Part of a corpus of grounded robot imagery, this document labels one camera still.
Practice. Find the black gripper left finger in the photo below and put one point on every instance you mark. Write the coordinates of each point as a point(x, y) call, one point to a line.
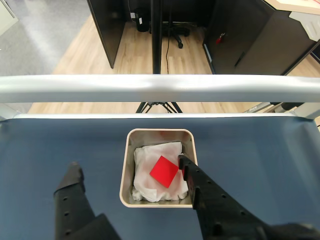
point(70, 205)

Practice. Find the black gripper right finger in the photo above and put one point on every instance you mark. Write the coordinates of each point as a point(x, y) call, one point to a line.
point(220, 215)

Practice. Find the red cube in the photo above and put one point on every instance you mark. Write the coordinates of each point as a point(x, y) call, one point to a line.
point(163, 171)

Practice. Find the silver square metal box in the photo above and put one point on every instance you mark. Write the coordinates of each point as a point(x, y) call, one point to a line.
point(125, 175)

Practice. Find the dark blue table mat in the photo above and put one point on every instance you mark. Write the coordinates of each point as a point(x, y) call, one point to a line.
point(250, 150)

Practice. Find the white crumpled cloth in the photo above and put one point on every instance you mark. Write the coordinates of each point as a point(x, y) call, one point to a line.
point(145, 185)

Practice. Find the silver cart tray rim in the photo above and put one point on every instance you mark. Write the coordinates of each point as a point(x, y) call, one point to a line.
point(100, 115)

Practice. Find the large black cabinet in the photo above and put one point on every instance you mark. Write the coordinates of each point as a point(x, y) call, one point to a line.
point(262, 45)

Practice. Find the small red hanging tag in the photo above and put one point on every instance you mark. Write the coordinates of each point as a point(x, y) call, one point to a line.
point(220, 38)

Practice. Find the black desk side panel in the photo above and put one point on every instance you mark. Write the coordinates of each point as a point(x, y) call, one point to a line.
point(107, 30)

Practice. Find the black tripod stand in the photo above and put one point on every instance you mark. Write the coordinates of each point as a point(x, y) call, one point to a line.
point(157, 37)

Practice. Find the black office chair base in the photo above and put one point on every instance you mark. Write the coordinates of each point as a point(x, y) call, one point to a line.
point(178, 31)

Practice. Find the black waste bin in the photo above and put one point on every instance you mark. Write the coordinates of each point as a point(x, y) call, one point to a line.
point(142, 21)

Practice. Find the pale filing cabinet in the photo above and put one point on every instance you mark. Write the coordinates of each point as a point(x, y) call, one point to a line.
point(6, 15)

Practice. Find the light wood desk top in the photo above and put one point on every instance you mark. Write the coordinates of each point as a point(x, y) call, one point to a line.
point(295, 5)

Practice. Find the grey printed frame bar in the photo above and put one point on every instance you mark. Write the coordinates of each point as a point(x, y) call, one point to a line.
point(260, 108)

